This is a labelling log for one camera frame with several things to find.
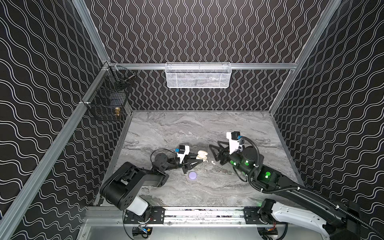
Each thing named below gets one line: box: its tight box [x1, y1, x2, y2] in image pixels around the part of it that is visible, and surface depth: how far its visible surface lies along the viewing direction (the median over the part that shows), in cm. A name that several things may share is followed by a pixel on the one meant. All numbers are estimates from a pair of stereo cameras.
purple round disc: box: [188, 171, 197, 180], surface depth 89 cm
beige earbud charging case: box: [196, 150, 208, 163], surface depth 74 cm
